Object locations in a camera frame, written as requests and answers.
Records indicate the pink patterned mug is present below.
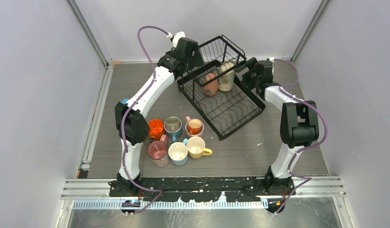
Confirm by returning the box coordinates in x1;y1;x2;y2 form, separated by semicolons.
147;134;170;167

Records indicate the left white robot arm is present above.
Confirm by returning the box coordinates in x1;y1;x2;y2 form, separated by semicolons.
114;32;204;197

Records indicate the cream floral mug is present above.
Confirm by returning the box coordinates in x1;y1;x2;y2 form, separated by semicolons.
217;61;235;92

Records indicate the black wire dish rack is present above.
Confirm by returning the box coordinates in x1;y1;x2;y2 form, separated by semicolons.
177;35;266;140

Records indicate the large orange mug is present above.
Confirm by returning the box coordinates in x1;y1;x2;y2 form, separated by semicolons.
148;119;165;141

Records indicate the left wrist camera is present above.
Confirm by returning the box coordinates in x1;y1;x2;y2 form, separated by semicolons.
166;31;186;48

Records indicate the yellow mug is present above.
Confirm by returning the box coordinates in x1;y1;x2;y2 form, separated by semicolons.
186;136;213;159

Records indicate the small orange cup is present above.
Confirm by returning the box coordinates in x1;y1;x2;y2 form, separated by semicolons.
187;119;203;135

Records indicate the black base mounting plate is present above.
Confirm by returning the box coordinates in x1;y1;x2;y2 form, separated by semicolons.
108;177;295;202

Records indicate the light pink faceted mug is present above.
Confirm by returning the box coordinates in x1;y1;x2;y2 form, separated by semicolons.
185;116;204;138

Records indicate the beige grey cup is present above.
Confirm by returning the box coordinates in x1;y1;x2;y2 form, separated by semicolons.
164;116;181;133

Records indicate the light blue faceted mug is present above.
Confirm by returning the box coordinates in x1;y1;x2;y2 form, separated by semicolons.
168;138;188;166

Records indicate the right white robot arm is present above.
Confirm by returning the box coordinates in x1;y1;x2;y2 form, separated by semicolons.
236;57;319;195

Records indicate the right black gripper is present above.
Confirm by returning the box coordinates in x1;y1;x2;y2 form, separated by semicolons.
232;57;260;92

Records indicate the salmon pink mug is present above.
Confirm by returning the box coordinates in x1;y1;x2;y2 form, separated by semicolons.
203;73;218;96

